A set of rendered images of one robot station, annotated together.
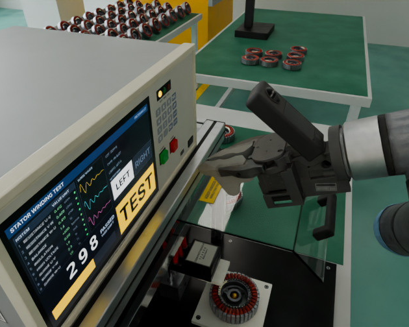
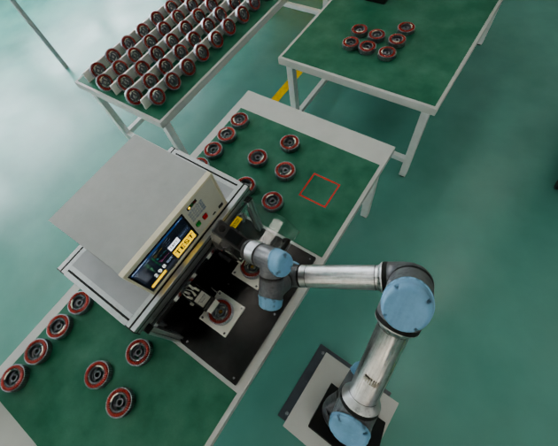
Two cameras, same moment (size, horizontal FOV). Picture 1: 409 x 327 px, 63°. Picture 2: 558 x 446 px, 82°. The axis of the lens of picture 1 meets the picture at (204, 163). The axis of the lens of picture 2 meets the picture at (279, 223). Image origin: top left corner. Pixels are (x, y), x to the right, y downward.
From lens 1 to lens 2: 0.83 m
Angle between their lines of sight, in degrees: 31
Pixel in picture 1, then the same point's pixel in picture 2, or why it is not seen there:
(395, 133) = (254, 257)
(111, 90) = (165, 215)
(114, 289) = (174, 277)
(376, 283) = (403, 249)
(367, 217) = (427, 195)
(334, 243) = (324, 243)
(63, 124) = (146, 237)
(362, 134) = (247, 253)
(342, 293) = not seen: hidden behind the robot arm
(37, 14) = not seen: outside the picture
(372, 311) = not seen: hidden behind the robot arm
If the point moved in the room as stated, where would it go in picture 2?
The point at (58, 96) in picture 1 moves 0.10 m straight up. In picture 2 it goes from (146, 217) to (130, 202)
